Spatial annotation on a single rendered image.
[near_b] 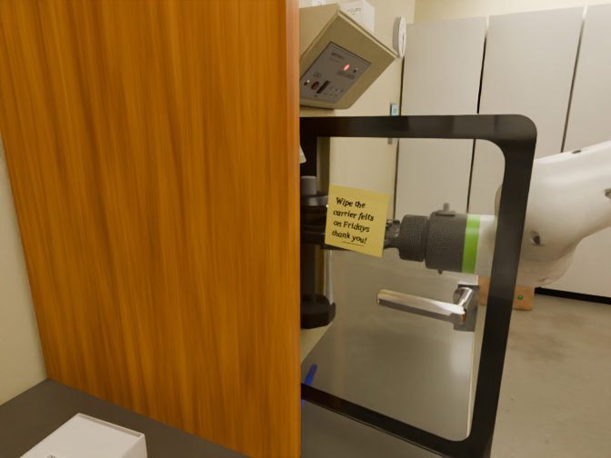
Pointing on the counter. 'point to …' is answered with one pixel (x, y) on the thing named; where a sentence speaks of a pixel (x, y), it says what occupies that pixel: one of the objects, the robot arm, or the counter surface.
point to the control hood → (359, 40)
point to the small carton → (364, 11)
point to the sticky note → (356, 219)
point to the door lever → (465, 302)
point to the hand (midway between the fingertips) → (311, 226)
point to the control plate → (318, 71)
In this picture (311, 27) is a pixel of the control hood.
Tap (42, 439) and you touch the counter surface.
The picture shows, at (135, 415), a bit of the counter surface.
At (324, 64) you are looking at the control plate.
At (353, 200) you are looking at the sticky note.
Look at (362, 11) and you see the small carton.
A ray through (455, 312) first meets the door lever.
